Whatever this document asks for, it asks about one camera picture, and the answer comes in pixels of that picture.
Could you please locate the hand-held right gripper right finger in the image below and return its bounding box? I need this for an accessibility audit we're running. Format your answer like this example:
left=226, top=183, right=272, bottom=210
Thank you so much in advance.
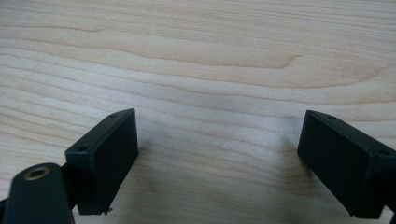
left=296, top=109, right=396, bottom=220

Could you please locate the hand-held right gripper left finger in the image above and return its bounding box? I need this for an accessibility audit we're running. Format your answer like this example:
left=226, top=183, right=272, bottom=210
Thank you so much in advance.
left=64, top=107, right=139, bottom=217

